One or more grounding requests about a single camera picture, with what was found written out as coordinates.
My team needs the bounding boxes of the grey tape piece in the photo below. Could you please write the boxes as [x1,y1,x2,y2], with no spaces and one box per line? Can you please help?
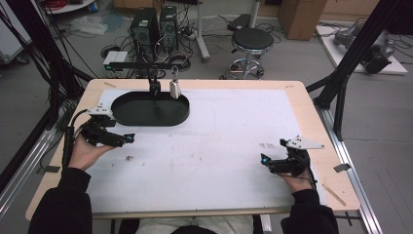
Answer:
[332,162,353,174]

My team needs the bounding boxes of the white electronic device box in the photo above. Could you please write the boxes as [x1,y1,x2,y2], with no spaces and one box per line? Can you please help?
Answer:
[102,50,130,71]

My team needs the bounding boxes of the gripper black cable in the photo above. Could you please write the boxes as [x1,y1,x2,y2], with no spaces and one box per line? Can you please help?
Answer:
[302,158,319,192]
[61,108,90,172]

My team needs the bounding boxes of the grey robot part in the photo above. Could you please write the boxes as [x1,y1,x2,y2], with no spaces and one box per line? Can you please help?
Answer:
[332,22,363,47]

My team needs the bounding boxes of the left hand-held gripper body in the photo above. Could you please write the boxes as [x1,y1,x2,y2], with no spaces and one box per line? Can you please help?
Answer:
[79,102,127,148]

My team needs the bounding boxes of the black key rack with tray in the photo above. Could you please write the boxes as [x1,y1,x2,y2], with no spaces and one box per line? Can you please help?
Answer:
[108,61,191,128]

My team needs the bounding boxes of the aluminium rail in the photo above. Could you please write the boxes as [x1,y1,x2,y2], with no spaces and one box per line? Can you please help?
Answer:
[316,104,385,234]
[0,128,58,219]

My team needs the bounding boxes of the white table mat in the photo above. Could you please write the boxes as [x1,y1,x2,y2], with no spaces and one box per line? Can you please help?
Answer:
[85,88,328,215]

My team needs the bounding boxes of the slim black computer tower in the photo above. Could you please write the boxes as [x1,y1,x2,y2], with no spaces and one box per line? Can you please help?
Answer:
[158,4,180,54]

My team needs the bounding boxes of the person's right hand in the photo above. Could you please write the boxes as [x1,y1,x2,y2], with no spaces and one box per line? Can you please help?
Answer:
[278,171,315,194]

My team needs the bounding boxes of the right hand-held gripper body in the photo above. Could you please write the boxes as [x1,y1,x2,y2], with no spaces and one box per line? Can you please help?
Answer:
[270,135,325,178]

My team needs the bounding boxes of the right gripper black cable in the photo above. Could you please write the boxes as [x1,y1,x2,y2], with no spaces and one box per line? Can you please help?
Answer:
[302,158,319,192]

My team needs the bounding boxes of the large black computer tower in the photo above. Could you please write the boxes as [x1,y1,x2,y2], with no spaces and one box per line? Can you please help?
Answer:
[129,7,161,63]

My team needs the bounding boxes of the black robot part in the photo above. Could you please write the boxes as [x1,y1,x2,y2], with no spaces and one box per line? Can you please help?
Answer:
[359,30,397,75]

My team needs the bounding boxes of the brown cardboard box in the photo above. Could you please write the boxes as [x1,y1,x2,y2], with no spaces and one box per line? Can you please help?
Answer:
[277,0,328,42]

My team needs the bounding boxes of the clear plastic bag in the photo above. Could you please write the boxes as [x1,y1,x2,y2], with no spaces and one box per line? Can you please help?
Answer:
[69,15,109,36]

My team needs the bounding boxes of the grey desk leg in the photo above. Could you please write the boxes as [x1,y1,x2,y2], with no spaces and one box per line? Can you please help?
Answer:
[194,0,211,63]

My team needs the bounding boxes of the black round stool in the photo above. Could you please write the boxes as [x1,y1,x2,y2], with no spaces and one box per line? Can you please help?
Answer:
[219,26,276,81]

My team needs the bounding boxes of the white floor board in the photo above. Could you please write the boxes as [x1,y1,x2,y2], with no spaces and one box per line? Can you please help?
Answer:
[315,24,409,77]

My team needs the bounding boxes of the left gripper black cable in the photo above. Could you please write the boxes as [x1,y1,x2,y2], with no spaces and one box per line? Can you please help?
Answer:
[61,108,90,172]

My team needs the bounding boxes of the coiled black cable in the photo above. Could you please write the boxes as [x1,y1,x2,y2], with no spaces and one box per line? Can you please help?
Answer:
[168,51,193,72]

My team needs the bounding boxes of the round white table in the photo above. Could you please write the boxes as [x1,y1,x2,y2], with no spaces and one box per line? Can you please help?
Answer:
[41,0,97,15]

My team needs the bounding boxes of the black metal frame stand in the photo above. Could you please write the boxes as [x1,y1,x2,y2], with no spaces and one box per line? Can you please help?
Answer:
[305,0,413,142]
[0,0,95,193]

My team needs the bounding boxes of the thin wooden stick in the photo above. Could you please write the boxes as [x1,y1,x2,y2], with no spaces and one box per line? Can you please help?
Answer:
[321,183,348,208]

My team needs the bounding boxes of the person's left hand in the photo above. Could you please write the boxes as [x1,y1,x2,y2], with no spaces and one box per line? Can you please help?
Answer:
[68,133,115,173]

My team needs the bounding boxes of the black foot pedal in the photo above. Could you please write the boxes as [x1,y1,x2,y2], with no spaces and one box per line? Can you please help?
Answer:
[226,13,253,32]

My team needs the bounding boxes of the person's legs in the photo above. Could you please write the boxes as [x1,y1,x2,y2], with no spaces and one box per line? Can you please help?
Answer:
[135,214,255,234]

